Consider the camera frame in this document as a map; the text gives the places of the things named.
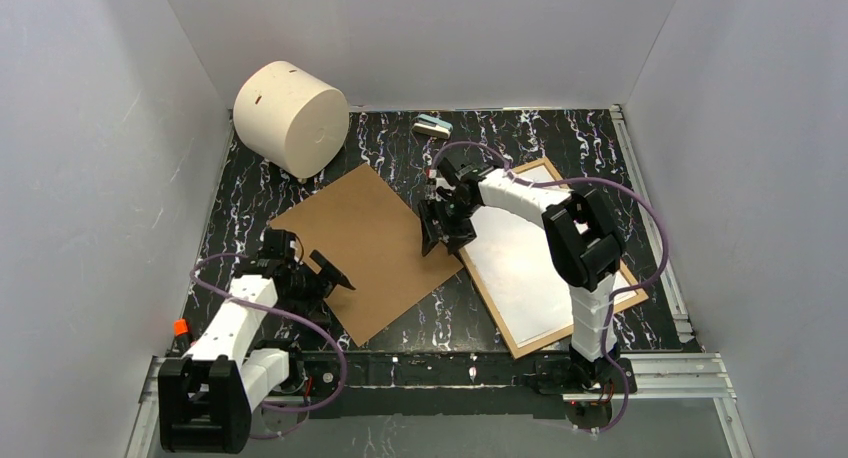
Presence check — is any cat and books photo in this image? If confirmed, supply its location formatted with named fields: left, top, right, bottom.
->
left=466, top=165, right=639, bottom=350

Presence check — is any light wooden picture frame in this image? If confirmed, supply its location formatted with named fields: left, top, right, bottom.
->
left=457, top=156, right=650, bottom=361

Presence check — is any brown backing board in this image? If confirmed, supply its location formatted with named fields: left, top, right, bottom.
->
left=270, top=164, right=462, bottom=345

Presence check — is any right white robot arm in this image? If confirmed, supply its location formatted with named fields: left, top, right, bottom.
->
left=418, top=159, right=625, bottom=363

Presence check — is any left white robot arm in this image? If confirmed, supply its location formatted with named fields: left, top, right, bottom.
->
left=157, top=229, right=354, bottom=454

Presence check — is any teal white stapler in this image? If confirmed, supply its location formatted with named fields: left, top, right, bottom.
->
left=411, top=114, right=453, bottom=140

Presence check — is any orange cap black marker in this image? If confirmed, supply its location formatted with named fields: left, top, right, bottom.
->
left=173, top=319, right=194, bottom=354

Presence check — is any large white cylinder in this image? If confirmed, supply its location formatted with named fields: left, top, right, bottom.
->
left=233, top=61, right=349, bottom=180

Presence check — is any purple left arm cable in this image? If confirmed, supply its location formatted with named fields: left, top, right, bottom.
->
left=190, top=253, right=349, bottom=440

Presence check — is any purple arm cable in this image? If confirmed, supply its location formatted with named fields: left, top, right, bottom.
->
left=190, top=253, right=349, bottom=440
left=430, top=140, right=671, bottom=434

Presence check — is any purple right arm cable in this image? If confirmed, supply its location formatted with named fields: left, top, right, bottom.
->
left=430, top=140, right=671, bottom=434

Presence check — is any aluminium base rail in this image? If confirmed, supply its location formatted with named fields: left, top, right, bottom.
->
left=125, top=352, right=755, bottom=458

